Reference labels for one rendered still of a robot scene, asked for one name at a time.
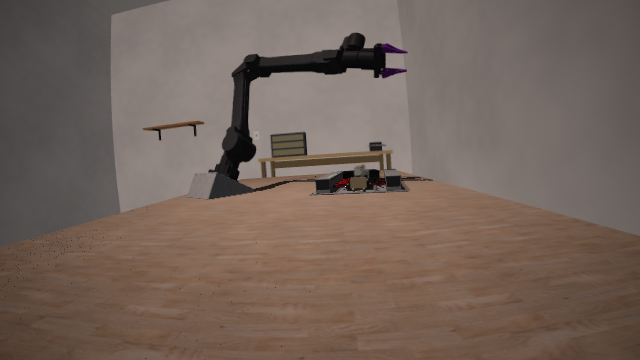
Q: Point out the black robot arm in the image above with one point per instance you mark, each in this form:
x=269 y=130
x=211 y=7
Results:
x=325 y=62

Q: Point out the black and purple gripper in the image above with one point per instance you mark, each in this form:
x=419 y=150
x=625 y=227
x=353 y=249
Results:
x=377 y=61

